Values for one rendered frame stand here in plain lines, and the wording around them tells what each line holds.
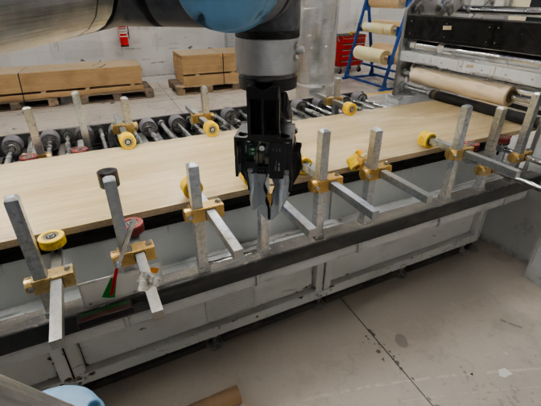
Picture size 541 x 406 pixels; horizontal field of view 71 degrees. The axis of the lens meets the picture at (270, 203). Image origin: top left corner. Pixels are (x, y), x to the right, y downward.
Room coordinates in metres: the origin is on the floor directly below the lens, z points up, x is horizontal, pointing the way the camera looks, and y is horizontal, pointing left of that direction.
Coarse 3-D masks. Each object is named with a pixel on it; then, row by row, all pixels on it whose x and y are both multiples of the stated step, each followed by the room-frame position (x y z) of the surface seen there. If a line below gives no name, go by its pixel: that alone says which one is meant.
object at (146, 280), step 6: (138, 276) 0.88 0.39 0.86; (144, 276) 0.88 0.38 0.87; (150, 276) 0.87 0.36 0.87; (156, 276) 0.88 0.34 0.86; (138, 282) 0.86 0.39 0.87; (144, 282) 0.84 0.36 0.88; (150, 282) 0.85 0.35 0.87; (156, 282) 0.85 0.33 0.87; (138, 288) 0.83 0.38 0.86; (144, 288) 0.83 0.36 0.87
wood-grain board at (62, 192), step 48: (144, 144) 1.91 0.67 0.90; (192, 144) 1.91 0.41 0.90; (336, 144) 1.91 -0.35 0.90; (384, 144) 1.91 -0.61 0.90; (0, 192) 1.36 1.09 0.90; (48, 192) 1.36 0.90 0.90; (96, 192) 1.36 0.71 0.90; (144, 192) 1.36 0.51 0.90; (240, 192) 1.37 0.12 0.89; (0, 240) 1.02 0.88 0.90
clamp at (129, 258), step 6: (132, 246) 1.02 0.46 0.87; (138, 246) 1.02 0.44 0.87; (144, 246) 1.02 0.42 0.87; (150, 246) 1.02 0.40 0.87; (114, 252) 0.99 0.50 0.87; (126, 252) 0.99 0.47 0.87; (132, 252) 1.00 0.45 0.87; (138, 252) 1.00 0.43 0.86; (144, 252) 1.01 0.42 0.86; (150, 252) 1.02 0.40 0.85; (114, 258) 0.98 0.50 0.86; (126, 258) 0.99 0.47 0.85; (132, 258) 0.99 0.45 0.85; (150, 258) 1.02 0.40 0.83; (126, 264) 0.98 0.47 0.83; (132, 264) 0.99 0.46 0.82
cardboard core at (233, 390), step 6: (228, 390) 1.06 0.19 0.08; (234, 390) 1.05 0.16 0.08; (210, 396) 1.03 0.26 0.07; (216, 396) 1.02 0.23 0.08; (222, 396) 1.02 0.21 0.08; (228, 396) 1.03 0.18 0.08; (234, 396) 1.03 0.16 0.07; (240, 396) 1.03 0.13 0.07; (198, 402) 1.00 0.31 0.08; (204, 402) 1.00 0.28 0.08; (210, 402) 1.00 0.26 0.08; (216, 402) 1.00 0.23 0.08; (222, 402) 1.00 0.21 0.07; (228, 402) 1.01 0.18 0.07; (234, 402) 1.01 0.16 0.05; (240, 402) 1.02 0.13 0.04
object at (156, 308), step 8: (136, 240) 1.08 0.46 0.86; (136, 256) 0.98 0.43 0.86; (144, 256) 0.98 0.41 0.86; (144, 264) 0.94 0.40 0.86; (152, 288) 0.83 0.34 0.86; (152, 296) 0.80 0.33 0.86; (152, 304) 0.77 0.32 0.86; (160, 304) 0.77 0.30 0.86; (152, 312) 0.74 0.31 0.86; (160, 312) 0.75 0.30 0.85
